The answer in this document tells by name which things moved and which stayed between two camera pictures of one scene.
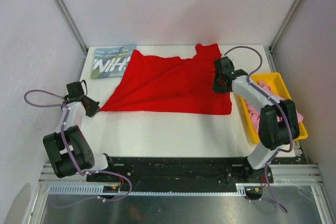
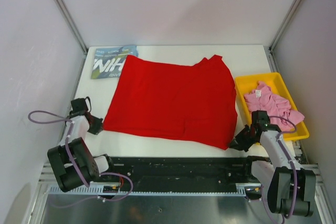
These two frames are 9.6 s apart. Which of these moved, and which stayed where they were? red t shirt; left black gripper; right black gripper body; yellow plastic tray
Moved: left black gripper; red t shirt; right black gripper body
Stayed: yellow plastic tray
